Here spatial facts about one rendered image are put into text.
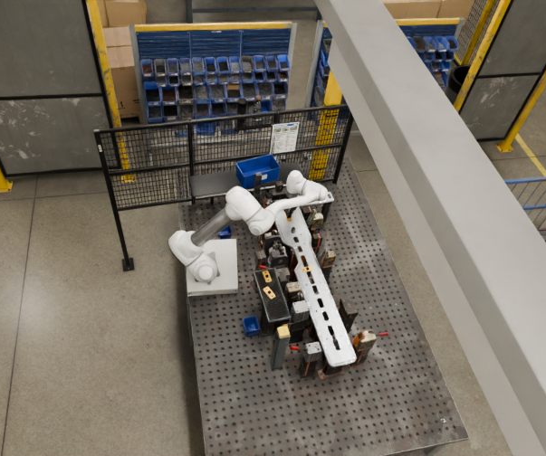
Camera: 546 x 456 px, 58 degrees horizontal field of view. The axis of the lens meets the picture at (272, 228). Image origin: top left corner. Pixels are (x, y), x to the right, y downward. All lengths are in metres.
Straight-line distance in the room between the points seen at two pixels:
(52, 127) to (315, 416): 3.39
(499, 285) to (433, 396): 2.97
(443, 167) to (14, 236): 4.71
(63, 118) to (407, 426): 3.77
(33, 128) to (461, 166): 4.58
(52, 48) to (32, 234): 1.71
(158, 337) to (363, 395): 1.77
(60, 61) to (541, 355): 4.32
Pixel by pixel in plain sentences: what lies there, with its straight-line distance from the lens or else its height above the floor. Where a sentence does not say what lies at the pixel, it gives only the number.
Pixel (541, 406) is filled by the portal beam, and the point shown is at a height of 3.31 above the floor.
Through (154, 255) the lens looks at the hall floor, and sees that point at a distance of 4.72.
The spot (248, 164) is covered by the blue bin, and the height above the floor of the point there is 1.12.
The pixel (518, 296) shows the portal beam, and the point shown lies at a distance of 0.63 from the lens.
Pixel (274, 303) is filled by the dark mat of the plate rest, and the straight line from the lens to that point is 3.07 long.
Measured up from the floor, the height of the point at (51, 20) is 1.74.
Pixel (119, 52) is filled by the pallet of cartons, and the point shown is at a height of 0.74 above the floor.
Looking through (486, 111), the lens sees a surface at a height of 0.57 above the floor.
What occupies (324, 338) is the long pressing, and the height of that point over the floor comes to 1.00.
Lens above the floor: 3.78
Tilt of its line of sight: 50 degrees down
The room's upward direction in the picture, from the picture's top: 8 degrees clockwise
